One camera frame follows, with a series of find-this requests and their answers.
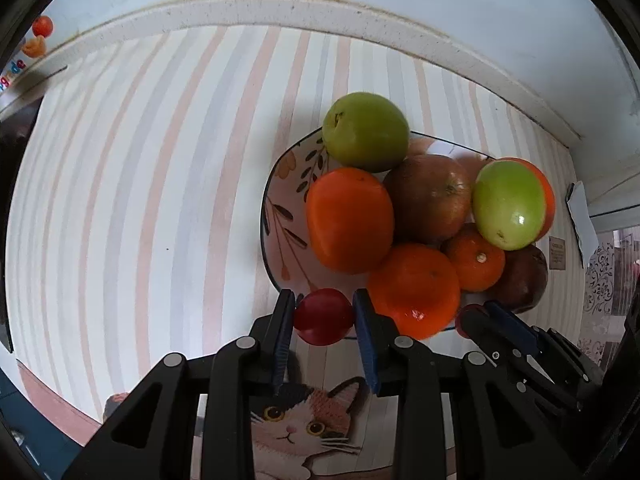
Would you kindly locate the floral oval ceramic plate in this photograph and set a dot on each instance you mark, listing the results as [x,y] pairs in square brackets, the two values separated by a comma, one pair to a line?
[289,259]

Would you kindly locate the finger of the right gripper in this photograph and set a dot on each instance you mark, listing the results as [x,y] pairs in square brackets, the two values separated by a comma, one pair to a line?
[510,324]
[497,365]

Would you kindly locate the brown mat label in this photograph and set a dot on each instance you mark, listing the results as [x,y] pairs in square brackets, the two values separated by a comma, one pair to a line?
[557,253]

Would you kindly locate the red-brown apple on plate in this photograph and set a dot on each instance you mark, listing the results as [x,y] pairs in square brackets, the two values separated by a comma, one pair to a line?
[431,197]

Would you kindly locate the dark small mandarin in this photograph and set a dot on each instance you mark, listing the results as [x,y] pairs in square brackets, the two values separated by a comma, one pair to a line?
[478,264]

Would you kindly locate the small red cherry tomato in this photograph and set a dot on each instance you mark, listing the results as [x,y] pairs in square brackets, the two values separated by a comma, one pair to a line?
[324,317]

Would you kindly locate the white card on counter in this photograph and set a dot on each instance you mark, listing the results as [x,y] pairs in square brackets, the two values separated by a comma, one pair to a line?
[585,233]

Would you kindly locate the blue cabinet front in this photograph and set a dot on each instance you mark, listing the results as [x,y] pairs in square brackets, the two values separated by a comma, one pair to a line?
[48,449]

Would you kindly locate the red apple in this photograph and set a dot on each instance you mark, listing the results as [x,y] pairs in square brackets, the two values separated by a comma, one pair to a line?
[523,280]

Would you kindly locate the orange front of plate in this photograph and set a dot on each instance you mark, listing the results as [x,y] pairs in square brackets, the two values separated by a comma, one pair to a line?
[350,220]

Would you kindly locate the large orange far right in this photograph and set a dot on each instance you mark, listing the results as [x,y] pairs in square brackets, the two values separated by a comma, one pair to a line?
[548,195]

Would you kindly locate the green apple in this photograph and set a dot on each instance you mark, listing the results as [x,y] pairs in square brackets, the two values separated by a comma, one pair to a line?
[366,131]
[508,204]

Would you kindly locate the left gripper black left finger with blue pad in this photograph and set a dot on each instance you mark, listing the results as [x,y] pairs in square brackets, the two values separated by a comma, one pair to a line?
[150,435]

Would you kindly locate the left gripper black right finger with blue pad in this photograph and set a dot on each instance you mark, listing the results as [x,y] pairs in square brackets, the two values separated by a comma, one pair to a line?
[398,365]

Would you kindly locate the striped mat with cat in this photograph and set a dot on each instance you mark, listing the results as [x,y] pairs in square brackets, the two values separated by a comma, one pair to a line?
[134,230]

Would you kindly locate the small orange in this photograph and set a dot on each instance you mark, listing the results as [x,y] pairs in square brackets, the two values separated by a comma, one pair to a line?
[418,288]

